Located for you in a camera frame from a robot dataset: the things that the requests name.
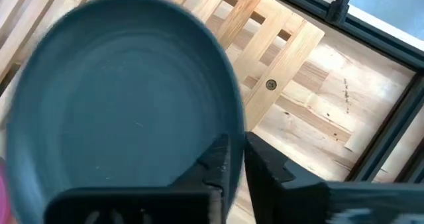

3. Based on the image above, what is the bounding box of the pink plate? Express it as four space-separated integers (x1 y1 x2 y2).
0 157 14 224

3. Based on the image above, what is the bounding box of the dark teal plate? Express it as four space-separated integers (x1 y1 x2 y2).
5 0 246 224

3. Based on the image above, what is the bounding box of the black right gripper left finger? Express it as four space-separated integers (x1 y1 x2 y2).
44 133 232 224

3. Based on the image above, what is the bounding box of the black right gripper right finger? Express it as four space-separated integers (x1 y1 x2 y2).
244 131 424 224

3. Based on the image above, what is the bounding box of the black clamp on table edge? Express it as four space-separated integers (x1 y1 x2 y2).
326 0 356 23

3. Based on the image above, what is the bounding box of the slatted wooden shelf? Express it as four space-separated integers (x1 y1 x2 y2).
0 0 325 132

